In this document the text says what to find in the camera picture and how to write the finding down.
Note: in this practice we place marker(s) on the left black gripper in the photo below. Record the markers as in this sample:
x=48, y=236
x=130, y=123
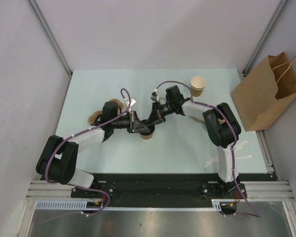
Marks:
x=135, y=125

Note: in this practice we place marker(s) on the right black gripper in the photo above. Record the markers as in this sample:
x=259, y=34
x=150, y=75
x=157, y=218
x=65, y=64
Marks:
x=155, y=118

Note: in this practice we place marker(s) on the brown paper coffee cup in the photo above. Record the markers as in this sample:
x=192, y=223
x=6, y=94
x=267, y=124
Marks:
x=146, y=136

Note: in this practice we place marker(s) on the brown pulp cup carrier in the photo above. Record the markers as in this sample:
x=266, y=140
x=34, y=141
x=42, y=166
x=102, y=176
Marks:
x=221, y=121
x=96, y=115

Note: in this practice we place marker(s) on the black plastic cup lid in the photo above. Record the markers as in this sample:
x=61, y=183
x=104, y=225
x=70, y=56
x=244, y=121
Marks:
x=150, y=127

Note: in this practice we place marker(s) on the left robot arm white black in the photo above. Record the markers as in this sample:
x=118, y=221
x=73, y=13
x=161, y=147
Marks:
x=57, y=162

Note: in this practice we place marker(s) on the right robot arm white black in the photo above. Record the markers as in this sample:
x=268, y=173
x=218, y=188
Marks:
x=221, y=125

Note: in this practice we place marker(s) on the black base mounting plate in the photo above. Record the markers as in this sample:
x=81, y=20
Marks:
x=162, y=190

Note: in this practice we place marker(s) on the brown paper bag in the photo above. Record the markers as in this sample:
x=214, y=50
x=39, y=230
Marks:
x=265, y=92

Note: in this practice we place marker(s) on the white round object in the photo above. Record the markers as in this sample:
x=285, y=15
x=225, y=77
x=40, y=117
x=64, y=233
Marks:
x=13, y=220

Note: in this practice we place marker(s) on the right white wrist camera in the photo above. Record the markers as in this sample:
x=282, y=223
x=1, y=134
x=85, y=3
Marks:
x=155, y=96

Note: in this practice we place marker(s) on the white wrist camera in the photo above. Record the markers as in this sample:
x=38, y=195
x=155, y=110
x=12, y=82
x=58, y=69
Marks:
x=130, y=102
x=155, y=96

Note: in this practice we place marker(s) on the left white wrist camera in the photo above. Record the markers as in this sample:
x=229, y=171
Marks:
x=130, y=102

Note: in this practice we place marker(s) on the aluminium frame rail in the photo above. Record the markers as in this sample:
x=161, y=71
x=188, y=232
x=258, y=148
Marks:
x=256, y=191

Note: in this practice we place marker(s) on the left aluminium corner post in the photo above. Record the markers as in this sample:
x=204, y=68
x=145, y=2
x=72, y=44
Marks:
x=37, y=12

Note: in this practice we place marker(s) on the aluminium corner post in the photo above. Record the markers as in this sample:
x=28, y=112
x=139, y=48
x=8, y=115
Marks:
x=37, y=12
x=266, y=34

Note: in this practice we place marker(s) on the right aluminium corner post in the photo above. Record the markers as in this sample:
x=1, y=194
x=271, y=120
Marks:
x=266, y=34

